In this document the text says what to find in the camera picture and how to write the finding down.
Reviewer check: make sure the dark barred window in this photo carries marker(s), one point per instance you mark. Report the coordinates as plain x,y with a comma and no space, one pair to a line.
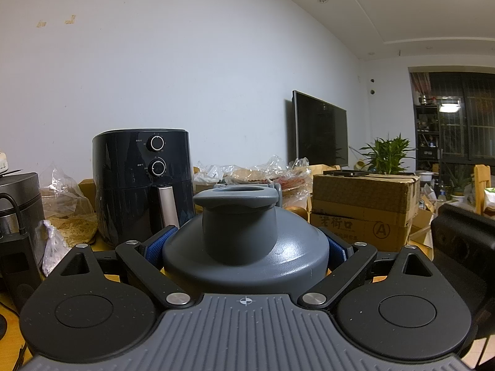
471,123

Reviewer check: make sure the green potted plant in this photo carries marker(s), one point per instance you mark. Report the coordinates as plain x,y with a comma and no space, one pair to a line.
388,156

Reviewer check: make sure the grey rice cooker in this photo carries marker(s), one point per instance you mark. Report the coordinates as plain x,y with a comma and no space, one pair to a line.
19,197

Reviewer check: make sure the clear plastic bag of food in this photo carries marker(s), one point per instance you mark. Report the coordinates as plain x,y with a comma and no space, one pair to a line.
290,181

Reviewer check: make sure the taped cardboard box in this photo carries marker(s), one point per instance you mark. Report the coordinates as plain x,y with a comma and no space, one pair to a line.
359,197

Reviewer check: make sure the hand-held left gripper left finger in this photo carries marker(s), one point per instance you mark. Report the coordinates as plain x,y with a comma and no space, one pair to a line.
154,253

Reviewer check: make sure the cluttered dark shelf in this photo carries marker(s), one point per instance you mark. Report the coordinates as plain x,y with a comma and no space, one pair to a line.
427,135

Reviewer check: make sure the clear shaker bottle grey lid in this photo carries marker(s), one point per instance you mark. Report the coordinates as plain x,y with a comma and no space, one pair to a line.
247,247

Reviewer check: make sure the black air fryer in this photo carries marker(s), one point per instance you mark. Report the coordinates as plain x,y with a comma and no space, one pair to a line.
123,181

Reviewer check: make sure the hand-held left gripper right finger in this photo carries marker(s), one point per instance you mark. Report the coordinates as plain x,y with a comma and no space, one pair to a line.
339,253

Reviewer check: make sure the small tan cardboard box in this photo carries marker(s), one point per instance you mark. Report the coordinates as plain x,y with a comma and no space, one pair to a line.
87,189

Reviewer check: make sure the plastic bag of brown food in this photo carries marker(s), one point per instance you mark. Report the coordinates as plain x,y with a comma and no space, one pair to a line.
69,224

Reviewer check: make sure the plain cardboard box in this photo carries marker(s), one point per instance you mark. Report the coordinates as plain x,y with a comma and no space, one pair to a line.
421,220

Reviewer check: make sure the black portable air pump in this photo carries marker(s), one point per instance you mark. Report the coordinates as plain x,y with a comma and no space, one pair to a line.
17,262

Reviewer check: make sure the black television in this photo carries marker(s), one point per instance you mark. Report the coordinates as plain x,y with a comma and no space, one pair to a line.
321,131

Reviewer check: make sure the small potted plant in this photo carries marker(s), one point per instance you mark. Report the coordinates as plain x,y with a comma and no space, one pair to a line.
458,179

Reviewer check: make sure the tissue box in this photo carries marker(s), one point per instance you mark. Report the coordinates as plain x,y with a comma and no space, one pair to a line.
3,162

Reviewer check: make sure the bag of white granules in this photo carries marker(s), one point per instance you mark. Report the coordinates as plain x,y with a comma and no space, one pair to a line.
56,255

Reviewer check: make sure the white pot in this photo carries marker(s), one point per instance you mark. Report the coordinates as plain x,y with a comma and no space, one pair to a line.
428,176

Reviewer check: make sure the crumpled clear plastic bag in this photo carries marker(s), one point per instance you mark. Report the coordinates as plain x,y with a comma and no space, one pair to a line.
209,174

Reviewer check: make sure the wooden chair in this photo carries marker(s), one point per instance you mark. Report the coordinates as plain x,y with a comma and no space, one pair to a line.
482,185

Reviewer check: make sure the reddish curtain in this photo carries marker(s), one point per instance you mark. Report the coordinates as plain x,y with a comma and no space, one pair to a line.
420,87

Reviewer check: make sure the black flat frame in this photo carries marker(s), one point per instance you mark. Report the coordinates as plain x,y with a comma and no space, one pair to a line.
332,172

